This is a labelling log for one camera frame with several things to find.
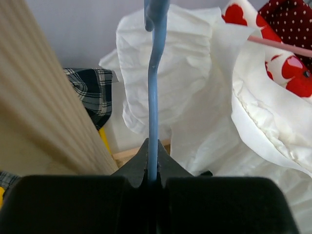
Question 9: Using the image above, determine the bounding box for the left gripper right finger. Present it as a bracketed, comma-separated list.
[156, 144, 299, 234]

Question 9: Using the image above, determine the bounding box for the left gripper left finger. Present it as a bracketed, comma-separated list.
[0, 142, 148, 234]

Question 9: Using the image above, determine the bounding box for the navy white plaid skirt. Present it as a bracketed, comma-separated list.
[0, 68, 117, 189]

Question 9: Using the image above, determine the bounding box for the white red floral skirt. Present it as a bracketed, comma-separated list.
[222, 0, 312, 102]

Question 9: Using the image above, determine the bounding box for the pink hanger with floral skirt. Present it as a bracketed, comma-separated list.
[248, 36, 312, 58]

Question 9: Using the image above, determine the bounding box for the blue hanger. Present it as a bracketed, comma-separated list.
[144, 0, 170, 184]

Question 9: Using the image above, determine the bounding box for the red polka dot skirt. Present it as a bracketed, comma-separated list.
[257, 0, 312, 71]

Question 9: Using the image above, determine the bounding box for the white pleated dress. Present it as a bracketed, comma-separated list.
[98, 3, 312, 234]

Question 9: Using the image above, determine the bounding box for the wooden clothes rack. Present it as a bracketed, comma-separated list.
[0, 0, 171, 176]

